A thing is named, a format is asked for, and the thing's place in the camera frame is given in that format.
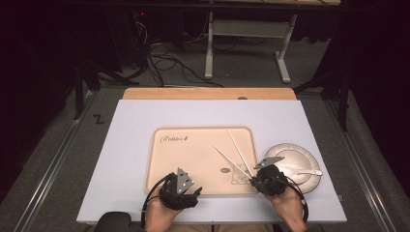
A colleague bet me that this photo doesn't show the person's legs in beige pants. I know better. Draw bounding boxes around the person's legs in beige pants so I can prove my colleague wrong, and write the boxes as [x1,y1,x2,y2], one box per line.
[170,223,275,232]

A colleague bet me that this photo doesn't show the beige plastic tray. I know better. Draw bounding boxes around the beige plastic tray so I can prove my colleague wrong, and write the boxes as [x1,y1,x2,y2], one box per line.
[145,126,261,196]

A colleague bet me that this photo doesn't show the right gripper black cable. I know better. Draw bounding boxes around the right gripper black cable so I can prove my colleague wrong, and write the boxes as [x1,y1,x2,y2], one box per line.
[284,179,309,224]

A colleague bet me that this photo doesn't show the white metal desk frame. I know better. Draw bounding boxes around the white metal desk frame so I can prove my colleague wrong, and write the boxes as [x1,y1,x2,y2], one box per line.
[204,12,298,84]

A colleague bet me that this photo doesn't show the white round plate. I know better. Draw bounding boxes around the white round plate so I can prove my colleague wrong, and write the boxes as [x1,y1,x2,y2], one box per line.
[264,142,322,195]

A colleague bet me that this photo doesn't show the black stand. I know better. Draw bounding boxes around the black stand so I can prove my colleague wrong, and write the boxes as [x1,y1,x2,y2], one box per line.
[73,61,140,121]
[293,69,353,132]

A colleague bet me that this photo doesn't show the metal floor rail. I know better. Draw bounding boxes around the metal floor rail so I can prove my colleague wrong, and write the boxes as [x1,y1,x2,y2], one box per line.
[324,100,398,232]
[13,91,98,232]

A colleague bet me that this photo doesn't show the dark computer with red light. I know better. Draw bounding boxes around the dark computer with red light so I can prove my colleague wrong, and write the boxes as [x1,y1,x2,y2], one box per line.
[130,9,153,67]

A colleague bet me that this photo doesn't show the black floor cables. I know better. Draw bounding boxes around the black floor cables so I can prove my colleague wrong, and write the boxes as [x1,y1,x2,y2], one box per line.
[146,42,225,89]

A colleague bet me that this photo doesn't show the wooden table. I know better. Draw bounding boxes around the wooden table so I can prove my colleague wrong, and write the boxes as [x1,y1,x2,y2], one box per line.
[122,87,298,101]

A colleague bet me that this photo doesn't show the white ceramic spoon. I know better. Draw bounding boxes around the white ceramic spoon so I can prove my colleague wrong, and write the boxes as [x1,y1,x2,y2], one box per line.
[295,168,324,177]

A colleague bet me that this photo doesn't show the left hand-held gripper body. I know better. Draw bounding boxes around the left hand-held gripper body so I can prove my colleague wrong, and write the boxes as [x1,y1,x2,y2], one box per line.
[159,166,196,212]

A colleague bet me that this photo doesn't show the pale lavender board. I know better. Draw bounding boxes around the pale lavender board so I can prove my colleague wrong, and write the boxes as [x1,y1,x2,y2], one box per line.
[76,99,348,224]

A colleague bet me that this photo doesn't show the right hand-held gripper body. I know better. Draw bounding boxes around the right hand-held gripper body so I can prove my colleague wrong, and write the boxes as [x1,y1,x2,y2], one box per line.
[253,156,290,197]

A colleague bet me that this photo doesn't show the black chair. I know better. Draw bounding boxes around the black chair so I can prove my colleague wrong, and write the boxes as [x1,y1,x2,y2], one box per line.
[93,211,132,232]

